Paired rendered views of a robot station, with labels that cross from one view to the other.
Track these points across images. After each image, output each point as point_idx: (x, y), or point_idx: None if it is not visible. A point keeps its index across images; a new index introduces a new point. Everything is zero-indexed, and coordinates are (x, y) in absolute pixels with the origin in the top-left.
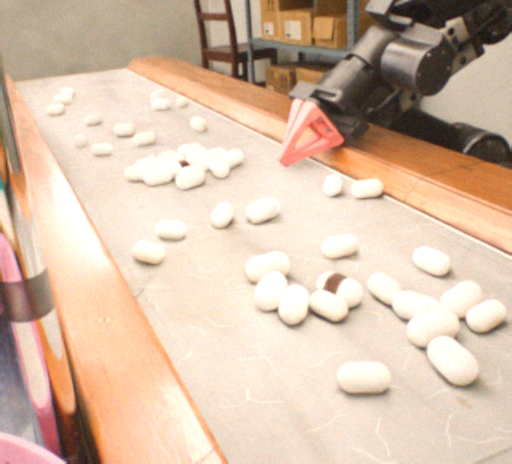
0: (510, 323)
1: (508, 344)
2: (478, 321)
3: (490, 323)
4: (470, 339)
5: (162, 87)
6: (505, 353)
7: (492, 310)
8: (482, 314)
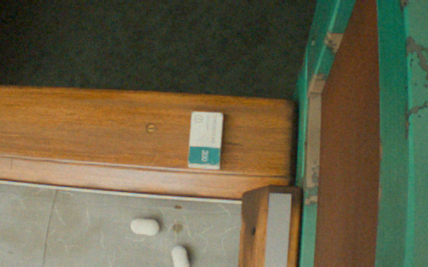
0: None
1: None
2: None
3: None
4: None
5: None
6: None
7: None
8: None
